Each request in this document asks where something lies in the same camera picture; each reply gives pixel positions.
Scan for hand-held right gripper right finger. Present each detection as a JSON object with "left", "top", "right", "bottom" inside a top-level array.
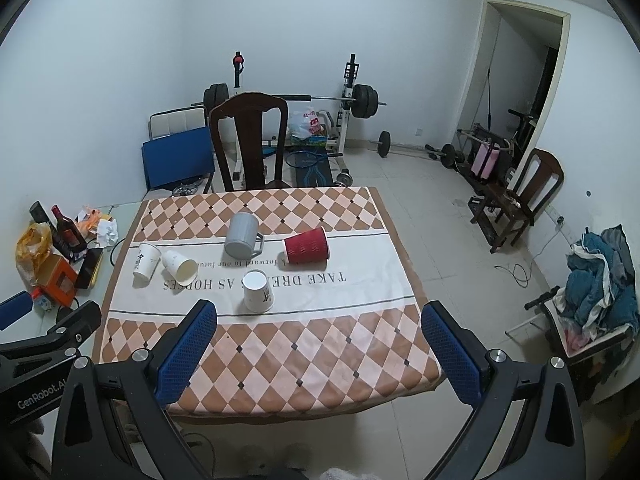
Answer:
[{"left": 420, "top": 300, "right": 587, "bottom": 480}]

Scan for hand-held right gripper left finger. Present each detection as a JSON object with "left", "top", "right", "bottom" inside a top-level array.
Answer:
[{"left": 51, "top": 299, "right": 219, "bottom": 480}]

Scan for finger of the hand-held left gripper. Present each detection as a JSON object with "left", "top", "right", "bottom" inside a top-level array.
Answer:
[
  {"left": 42, "top": 301, "right": 102, "bottom": 361},
  {"left": 0, "top": 291, "right": 34, "bottom": 332}
]

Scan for plain white paper cup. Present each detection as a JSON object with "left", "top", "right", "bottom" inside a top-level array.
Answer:
[{"left": 161, "top": 250, "right": 199, "bottom": 284}]

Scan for white paper cup black print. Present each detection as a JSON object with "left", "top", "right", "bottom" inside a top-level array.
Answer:
[{"left": 132, "top": 242, "right": 162, "bottom": 288}]

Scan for red ribbed paper cup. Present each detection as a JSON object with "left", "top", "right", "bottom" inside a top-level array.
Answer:
[{"left": 283, "top": 226, "right": 331, "bottom": 265}]

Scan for orange cardboard box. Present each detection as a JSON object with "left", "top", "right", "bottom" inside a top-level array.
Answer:
[{"left": 32, "top": 255, "right": 79, "bottom": 308}]

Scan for yellow plastic bag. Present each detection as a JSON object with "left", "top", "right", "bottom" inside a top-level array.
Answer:
[{"left": 15, "top": 222, "right": 54, "bottom": 288}]

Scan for flat black box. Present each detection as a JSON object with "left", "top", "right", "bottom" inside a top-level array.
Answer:
[{"left": 75, "top": 247, "right": 104, "bottom": 289}]

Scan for dark glass bottle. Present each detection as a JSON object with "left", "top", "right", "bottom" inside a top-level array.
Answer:
[{"left": 50, "top": 204, "right": 88, "bottom": 254}]

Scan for crumpled white tissue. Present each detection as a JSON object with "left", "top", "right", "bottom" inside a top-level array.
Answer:
[{"left": 95, "top": 217, "right": 119, "bottom": 247}]

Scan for orange snack wrappers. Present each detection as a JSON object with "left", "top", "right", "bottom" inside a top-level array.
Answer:
[{"left": 75, "top": 205, "right": 108, "bottom": 238}]

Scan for checked brown tablecloth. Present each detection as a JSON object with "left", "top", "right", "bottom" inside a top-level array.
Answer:
[{"left": 92, "top": 186, "right": 446, "bottom": 417}]

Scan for grey mug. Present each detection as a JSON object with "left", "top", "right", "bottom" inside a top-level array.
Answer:
[{"left": 224, "top": 212, "right": 265, "bottom": 259}]

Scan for pile of clothes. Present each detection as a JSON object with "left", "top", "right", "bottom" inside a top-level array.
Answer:
[{"left": 565, "top": 225, "right": 640, "bottom": 333}]

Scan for blue folding chair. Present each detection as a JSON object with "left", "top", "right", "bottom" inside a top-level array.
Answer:
[{"left": 141, "top": 126, "right": 217, "bottom": 192}]

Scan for brown wooden chair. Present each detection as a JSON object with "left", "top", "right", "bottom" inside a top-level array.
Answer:
[{"left": 470, "top": 148, "right": 565, "bottom": 254}]

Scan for black exercise mat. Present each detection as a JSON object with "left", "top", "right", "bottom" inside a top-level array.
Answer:
[{"left": 292, "top": 160, "right": 334, "bottom": 187}]

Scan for small barbell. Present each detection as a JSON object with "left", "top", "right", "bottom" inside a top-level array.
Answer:
[{"left": 377, "top": 131, "right": 468, "bottom": 168}]

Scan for blue tennis racket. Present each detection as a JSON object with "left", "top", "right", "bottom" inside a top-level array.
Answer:
[{"left": 285, "top": 150, "right": 332, "bottom": 170}]

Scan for dark wooden chair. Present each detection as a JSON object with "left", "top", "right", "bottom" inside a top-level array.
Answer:
[{"left": 209, "top": 92, "right": 293, "bottom": 192}]

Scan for white weight bench rack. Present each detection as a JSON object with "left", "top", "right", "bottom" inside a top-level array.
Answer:
[{"left": 230, "top": 51, "right": 362, "bottom": 182}]

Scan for white plastic bag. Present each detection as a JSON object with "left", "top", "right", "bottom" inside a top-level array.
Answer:
[{"left": 287, "top": 108, "right": 331, "bottom": 142}]

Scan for black barbell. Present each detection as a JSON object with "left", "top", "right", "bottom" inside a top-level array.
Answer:
[{"left": 202, "top": 83, "right": 388, "bottom": 120}]

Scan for floor cable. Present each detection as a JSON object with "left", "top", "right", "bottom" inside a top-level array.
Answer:
[{"left": 495, "top": 220, "right": 566, "bottom": 289}]

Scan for black laundry frame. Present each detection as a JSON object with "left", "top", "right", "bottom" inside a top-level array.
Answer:
[{"left": 505, "top": 285, "right": 636, "bottom": 406}]

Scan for doorway frame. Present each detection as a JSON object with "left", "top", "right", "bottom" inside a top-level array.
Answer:
[{"left": 452, "top": 0, "right": 572, "bottom": 161}]

